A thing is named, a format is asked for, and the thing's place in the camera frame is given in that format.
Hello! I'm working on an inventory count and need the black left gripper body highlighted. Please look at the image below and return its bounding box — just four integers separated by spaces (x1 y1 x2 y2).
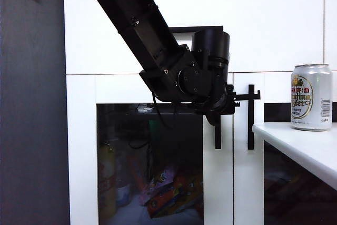
188 82 237 117

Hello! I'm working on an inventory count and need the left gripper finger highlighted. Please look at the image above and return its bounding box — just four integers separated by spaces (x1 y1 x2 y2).
204 113 220 126
233 90 261 107

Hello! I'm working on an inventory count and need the black vertical door handle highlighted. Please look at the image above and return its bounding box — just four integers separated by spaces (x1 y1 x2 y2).
215 123 223 150
247 84 256 150

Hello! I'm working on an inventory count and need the silver beer can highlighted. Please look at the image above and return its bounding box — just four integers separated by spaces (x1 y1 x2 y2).
290 64 333 132

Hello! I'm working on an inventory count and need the white glass cabinet door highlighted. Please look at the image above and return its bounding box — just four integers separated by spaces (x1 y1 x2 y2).
233 72 337 225
66 74 234 225

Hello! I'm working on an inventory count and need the wide white drawer front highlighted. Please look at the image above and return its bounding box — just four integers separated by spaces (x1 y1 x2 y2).
64 0 325 75

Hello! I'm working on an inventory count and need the yellow noodle packet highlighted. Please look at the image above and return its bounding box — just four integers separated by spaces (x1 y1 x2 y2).
173 173 203 210

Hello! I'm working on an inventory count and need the pink snack packet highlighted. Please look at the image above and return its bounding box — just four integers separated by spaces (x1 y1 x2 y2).
143 165 176 206

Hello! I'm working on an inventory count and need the red stick snack packet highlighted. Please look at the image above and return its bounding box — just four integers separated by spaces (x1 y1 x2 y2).
128 153 148 197

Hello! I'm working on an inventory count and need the narrow white drawer front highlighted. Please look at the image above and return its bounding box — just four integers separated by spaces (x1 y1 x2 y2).
324 0 337 72

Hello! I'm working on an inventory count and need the clear sanitizer bottle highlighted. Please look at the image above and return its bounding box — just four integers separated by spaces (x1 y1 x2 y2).
115 177 132 208

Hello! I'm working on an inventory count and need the yellow detergent bottle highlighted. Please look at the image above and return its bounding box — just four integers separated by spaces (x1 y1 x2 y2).
97 143 117 220

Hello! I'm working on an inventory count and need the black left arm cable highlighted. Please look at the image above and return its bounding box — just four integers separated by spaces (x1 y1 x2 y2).
151 92 180 131

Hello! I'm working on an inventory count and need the long black drawer handle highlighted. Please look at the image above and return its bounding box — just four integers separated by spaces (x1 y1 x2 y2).
168 26 223 34

